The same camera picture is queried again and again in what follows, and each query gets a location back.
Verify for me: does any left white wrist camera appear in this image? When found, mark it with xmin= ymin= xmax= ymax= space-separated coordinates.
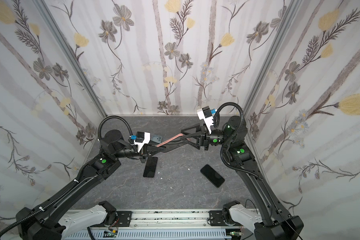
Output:
xmin=129 ymin=132 xmax=151 ymax=153

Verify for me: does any white slotted cable duct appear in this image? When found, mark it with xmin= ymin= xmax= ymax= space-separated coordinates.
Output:
xmin=64 ymin=229 xmax=232 ymax=240

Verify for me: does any light blue phone case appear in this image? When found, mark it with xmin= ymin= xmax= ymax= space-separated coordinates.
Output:
xmin=151 ymin=135 xmax=163 ymax=144

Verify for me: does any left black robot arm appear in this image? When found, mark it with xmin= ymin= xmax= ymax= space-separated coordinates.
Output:
xmin=0 ymin=116 xmax=187 ymax=240

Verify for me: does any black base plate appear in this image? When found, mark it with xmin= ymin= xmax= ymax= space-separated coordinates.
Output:
xmin=208 ymin=210 xmax=226 ymax=227
xmin=115 ymin=211 xmax=133 ymax=228

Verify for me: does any black phone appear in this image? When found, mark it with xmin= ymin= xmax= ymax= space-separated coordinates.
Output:
xmin=143 ymin=157 xmax=158 ymax=178
xmin=200 ymin=165 xmax=225 ymax=188

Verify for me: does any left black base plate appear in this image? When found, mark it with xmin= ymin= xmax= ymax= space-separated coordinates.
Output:
xmin=115 ymin=211 xmax=133 ymax=228

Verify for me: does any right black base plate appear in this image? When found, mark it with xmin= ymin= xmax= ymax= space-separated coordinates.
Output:
xmin=208 ymin=210 xmax=226 ymax=227

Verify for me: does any aluminium mounting rail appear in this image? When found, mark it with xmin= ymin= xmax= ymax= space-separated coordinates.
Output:
xmin=62 ymin=208 xmax=259 ymax=231

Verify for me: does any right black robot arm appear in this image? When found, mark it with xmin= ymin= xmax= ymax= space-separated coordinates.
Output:
xmin=182 ymin=102 xmax=304 ymax=240

